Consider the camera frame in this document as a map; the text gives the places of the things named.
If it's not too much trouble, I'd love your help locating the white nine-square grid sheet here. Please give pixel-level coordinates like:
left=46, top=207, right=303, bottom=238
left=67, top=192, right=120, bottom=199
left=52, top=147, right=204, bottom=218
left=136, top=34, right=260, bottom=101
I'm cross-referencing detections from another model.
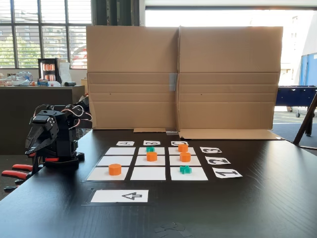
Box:
left=86, top=146, right=209, bottom=181

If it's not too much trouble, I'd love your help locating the dark counter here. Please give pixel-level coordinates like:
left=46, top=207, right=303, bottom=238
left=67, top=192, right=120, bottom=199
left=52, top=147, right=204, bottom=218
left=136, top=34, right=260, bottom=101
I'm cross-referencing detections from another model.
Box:
left=0, top=85, right=85, bottom=155

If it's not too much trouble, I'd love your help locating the black mini fridge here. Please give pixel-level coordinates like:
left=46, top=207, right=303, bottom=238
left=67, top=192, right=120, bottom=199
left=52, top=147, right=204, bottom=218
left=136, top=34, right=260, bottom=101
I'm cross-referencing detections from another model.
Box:
left=38, top=58, right=62, bottom=84

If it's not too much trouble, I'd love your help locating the white paper bag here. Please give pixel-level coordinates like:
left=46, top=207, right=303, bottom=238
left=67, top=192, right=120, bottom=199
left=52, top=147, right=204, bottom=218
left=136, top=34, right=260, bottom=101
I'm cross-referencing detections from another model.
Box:
left=58, top=61, right=72, bottom=84

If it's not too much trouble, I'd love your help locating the white arrow paper sheet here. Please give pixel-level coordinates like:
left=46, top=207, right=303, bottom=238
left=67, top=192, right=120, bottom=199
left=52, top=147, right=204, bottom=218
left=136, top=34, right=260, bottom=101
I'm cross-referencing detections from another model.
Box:
left=90, top=189, right=149, bottom=203

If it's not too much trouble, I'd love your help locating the window with blinds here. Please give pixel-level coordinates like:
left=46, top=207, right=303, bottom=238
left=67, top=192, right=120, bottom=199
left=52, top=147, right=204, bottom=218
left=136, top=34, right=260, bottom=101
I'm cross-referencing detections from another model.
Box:
left=0, top=0, right=88, bottom=69

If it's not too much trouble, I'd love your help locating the black tape cross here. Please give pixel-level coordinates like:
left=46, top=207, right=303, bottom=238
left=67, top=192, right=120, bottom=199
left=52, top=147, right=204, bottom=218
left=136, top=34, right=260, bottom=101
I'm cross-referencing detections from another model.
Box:
left=155, top=222, right=193, bottom=238

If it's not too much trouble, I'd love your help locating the paper sheet number 3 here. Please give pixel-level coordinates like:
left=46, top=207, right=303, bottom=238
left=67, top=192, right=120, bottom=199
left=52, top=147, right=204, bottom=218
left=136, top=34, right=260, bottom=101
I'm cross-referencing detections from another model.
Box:
left=199, top=146, right=223, bottom=154

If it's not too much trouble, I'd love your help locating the paper sheet number 2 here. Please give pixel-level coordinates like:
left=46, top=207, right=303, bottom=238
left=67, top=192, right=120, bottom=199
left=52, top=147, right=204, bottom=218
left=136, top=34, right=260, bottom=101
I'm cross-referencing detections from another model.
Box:
left=205, top=156, right=231, bottom=166

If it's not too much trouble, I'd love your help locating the paper sheet number 1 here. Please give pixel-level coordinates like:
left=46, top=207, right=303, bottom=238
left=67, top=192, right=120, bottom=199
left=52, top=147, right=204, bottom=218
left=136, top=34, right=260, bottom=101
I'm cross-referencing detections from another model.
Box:
left=211, top=167, right=243, bottom=179

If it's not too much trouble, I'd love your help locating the brown cardboard screen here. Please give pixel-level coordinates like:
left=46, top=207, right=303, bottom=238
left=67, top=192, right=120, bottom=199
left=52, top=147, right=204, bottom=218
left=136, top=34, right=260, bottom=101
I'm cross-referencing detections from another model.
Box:
left=86, top=24, right=286, bottom=141

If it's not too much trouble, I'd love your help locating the blue foosball table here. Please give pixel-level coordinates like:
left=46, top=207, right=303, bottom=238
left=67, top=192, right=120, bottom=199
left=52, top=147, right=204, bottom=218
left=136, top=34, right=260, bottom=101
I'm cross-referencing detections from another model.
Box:
left=275, top=85, right=317, bottom=118

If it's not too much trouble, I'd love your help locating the red handled spring clamp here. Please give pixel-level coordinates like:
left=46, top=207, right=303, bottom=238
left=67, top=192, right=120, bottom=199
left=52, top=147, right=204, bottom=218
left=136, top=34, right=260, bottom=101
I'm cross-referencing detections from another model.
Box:
left=1, top=163, right=35, bottom=181

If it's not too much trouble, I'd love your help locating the brown legged camera tripod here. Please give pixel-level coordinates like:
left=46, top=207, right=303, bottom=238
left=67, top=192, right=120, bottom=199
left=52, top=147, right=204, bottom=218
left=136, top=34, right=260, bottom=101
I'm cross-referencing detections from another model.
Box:
left=293, top=93, right=317, bottom=146

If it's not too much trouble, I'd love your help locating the blue wall panel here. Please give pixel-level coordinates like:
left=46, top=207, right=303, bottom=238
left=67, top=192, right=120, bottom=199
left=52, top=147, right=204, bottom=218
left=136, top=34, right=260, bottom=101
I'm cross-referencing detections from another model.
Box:
left=299, top=53, right=317, bottom=86

